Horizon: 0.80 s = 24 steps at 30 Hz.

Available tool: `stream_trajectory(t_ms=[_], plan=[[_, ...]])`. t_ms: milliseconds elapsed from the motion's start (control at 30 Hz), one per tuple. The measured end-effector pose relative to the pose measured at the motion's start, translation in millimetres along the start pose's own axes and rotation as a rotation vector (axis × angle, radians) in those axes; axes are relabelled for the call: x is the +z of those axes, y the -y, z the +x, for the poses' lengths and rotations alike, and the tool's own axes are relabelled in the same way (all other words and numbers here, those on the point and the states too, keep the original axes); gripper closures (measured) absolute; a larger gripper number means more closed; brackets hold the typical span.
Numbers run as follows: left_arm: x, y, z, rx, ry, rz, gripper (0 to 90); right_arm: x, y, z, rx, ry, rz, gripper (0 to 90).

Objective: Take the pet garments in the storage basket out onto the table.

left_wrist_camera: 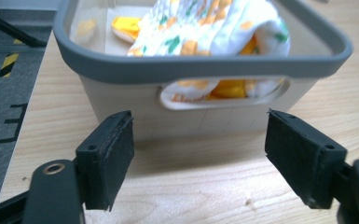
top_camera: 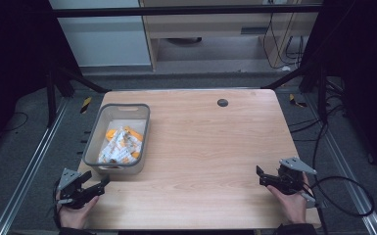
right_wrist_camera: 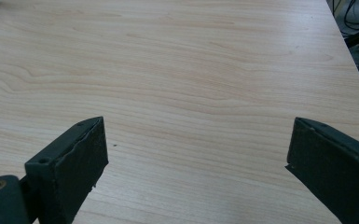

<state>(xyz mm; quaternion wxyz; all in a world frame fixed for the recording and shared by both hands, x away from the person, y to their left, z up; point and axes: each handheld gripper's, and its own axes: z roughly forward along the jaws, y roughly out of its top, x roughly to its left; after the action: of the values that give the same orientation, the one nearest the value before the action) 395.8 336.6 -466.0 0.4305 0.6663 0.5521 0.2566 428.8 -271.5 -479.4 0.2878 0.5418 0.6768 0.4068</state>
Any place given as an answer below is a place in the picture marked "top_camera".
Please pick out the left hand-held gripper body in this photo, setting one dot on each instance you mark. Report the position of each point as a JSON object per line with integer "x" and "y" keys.
{"x": 73, "y": 194}

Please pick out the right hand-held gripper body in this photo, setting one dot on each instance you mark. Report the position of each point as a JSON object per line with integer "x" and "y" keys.
{"x": 290, "y": 178}

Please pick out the person's left hand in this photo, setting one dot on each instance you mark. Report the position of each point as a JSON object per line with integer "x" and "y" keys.
{"x": 75, "y": 216}

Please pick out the person's right hand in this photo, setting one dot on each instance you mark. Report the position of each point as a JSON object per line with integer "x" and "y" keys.
{"x": 290, "y": 205}

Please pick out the pile of white orange packets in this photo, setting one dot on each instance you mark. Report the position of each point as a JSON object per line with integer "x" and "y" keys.
{"x": 122, "y": 147}

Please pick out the beige bin with grey rim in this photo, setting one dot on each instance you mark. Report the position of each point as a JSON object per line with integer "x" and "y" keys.
{"x": 102, "y": 130}

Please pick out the yellow black striped tape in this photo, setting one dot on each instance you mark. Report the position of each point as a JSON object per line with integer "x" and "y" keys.
{"x": 296, "y": 102}
{"x": 85, "y": 105}

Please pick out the black metal stand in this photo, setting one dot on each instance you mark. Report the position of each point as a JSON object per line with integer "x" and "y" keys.
{"x": 321, "y": 94}
{"x": 51, "y": 98}

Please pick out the black curtain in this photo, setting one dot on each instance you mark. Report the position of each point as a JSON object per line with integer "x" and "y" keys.
{"x": 13, "y": 49}
{"x": 365, "y": 65}

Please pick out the white cabinet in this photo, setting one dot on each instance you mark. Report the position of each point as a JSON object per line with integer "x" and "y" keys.
{"x": 104, "y": 42}

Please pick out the light wooden desk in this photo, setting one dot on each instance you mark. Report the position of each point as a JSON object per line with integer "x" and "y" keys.
{"x": 209, "y": 24}

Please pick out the black horizontal bar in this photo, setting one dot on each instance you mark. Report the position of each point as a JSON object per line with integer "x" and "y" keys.
{"x": 182, "y": 11}

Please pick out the aluminium floor rail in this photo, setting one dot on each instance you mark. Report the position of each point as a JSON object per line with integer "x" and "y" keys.
{"x": 346, "y": 169}
{"x": 29, "y": 169}

